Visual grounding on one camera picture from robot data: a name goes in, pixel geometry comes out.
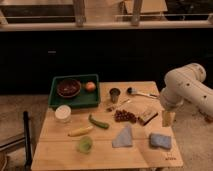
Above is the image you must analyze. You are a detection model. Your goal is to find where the grey-blue towel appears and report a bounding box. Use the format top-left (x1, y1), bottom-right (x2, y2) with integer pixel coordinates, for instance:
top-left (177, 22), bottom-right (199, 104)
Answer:
top-left (112, 125), bottom-right (133, 148)

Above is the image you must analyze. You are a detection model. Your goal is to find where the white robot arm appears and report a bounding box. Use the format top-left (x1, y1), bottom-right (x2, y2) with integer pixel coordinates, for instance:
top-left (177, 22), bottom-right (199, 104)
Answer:
top-left (159, 63), bottom-right (213, 127)

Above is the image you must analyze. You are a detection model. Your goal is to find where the metal cup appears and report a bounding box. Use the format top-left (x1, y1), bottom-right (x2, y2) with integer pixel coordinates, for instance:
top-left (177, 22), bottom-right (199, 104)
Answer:
top-left (109, 88), bottom-right (120, 103)

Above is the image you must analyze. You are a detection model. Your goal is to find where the green cup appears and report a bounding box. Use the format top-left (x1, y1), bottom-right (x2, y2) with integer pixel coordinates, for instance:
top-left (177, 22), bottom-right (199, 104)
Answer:
top-left (77, 136), bottom-right (93, 154)

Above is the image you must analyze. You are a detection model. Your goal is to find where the white paper cup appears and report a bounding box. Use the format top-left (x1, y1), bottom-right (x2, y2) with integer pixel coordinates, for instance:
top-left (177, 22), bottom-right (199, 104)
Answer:
top-left (55, 105), bottom-right (71, 123)

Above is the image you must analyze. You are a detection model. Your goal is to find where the brown box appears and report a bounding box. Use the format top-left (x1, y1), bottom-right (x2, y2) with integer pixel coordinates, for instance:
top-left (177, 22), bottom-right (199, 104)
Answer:
top-left (138, 108), bottom-right (158, 126)

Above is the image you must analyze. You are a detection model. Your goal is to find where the blue sponge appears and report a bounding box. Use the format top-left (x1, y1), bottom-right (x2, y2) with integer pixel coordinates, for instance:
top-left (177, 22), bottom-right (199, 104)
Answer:
top-left (150, 133), bottom-right (172, 150)

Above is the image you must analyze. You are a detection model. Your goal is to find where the black-headed brush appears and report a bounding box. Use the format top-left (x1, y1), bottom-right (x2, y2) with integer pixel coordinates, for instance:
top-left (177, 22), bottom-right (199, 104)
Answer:
top-left (126, 87), bottom-right (158, 99)

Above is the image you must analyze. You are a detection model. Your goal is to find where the red grapes bunch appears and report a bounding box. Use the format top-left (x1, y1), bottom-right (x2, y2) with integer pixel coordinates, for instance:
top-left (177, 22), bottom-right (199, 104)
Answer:
top-left (114, 110), bottom-right (137, 123)

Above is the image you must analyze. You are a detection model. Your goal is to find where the small spoon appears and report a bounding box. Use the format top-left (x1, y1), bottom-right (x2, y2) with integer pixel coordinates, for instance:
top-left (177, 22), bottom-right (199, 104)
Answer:
top-left (106, 99), bottom-right (131, 112)

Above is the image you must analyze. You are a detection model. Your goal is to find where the green cucumber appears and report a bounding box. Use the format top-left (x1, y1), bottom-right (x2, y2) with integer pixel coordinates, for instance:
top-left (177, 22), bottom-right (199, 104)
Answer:
top-left (88, 114), bottom-right (110, 129)

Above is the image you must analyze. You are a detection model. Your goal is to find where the orange apple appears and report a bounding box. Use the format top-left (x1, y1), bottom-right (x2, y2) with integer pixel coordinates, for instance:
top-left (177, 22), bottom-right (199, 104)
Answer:
top-left (85, 82), bottom-right (96, 92)

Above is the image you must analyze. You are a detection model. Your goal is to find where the green plastic tray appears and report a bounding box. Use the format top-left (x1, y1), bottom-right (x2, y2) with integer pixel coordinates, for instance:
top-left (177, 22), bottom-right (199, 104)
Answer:
top-left (48, 74), bottom-right (101, 109)

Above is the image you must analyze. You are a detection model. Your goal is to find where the yellow banana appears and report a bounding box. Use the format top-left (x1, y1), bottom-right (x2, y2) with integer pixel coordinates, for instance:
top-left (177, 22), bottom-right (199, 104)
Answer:
top-left (68, 126), bottom-right (93, 137)

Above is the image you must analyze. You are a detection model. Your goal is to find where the dark red bowl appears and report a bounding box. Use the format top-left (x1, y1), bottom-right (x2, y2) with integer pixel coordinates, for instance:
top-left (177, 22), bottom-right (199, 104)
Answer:
top-left (57, 79), bottom-right (81, 98)

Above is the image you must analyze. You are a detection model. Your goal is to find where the black pole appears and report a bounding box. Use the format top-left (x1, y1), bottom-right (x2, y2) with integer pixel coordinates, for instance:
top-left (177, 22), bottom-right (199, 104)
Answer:
top-left (23, 111), bottom-right (32, 169)

